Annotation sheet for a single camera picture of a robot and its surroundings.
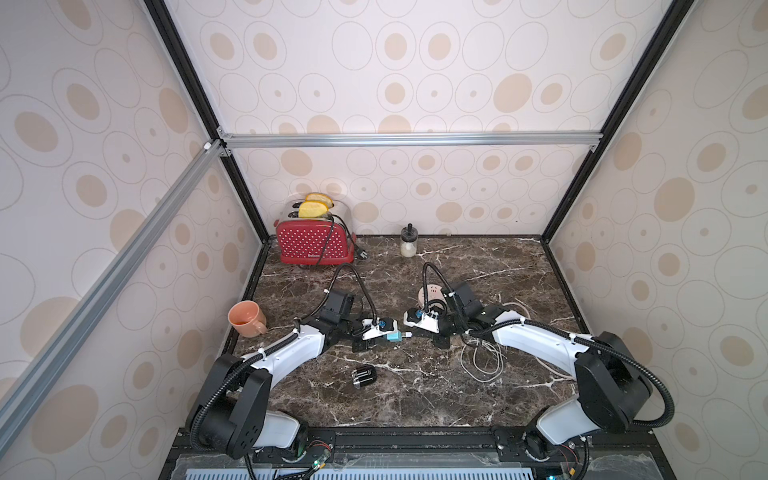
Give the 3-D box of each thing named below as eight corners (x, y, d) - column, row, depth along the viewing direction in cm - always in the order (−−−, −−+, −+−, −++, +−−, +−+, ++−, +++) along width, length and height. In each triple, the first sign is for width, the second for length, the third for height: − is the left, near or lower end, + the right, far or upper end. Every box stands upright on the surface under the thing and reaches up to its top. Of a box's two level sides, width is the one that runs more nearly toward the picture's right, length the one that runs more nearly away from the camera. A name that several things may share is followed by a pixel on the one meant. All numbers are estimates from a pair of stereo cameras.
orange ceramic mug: (236, 340, 95) (222, 325, 87) (244, 316, 100) (232, 300, 92) (270, 340, 95) (259, 325, 87) (277, 316, 100) (267, 300, 92)
